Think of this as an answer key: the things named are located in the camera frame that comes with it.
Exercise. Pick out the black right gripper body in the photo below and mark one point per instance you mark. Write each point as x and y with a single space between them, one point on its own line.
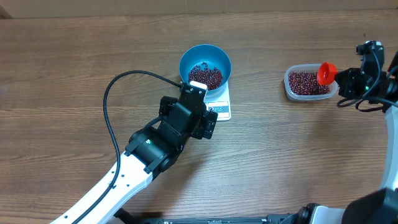
356 86

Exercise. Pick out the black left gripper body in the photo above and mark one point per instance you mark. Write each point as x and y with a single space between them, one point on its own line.
204 128

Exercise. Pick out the red measuring scoop blue handle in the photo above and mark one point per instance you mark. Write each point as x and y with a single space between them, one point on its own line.
326 73

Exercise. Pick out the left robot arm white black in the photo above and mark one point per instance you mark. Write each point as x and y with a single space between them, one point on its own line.
149 152

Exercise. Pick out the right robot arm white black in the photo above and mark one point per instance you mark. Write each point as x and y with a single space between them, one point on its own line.
380 206

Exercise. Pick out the white digital kitchen scale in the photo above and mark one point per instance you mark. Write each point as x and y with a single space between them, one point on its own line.
218 100

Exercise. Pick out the red beans in bowl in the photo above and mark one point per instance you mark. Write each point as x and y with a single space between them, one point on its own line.
202 73

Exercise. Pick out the blue metal bowl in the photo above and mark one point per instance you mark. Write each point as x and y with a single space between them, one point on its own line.
210 55

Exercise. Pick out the pile of red beans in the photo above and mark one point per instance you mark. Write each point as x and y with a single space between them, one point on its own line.
305 83

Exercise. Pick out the clear plastic container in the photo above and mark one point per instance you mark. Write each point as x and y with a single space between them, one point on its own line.
313 67

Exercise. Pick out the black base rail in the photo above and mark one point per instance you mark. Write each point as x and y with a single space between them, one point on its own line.
236 217

